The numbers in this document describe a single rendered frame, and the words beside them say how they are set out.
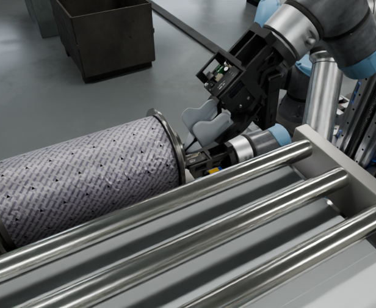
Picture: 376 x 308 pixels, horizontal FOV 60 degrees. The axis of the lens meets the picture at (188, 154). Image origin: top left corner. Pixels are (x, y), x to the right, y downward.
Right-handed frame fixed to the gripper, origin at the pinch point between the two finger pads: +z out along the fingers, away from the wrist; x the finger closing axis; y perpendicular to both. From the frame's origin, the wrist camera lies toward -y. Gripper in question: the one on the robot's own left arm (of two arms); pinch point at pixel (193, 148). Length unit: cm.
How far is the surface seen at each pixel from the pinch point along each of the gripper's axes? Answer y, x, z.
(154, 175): 6.5, 3.9, 5.6
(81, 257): 26.7, 23.0, 3.9
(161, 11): -195, -379, -40
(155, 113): 7.7, -3.7, -0.4
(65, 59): -105, -305, 71
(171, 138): 7.1, 1.9, 0.1
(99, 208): 10.4, 4.3, 13.5
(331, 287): 19.0, 31.2, -5.3
